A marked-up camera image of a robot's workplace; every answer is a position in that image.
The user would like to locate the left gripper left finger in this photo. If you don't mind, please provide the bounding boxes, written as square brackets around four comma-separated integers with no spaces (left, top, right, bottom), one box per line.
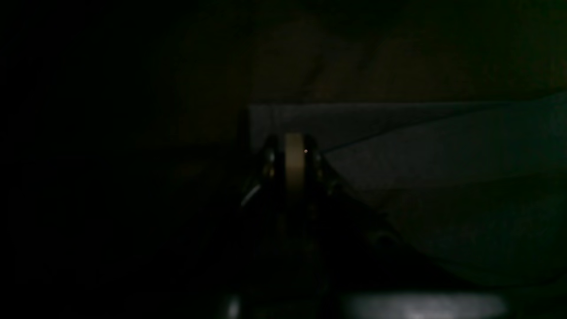
[177,135,295,319]

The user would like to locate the black table cloth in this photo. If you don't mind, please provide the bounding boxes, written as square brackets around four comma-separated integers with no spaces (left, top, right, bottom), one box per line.
[0,0,567,147]

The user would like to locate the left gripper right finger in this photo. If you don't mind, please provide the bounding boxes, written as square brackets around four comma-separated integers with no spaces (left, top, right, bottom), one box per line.
[295,133,488,319]

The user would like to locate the dark grey T-shirt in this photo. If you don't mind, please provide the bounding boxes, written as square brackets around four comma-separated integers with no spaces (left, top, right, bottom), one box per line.
[249,92,566,285]

